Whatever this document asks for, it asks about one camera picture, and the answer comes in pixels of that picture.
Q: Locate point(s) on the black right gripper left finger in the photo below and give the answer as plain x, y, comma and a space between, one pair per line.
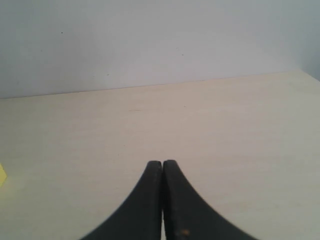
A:
139, 217

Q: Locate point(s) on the yellow foam cube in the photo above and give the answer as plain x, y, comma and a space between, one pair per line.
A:
3, 175

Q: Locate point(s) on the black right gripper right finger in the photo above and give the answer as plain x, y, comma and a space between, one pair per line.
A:
187, 216

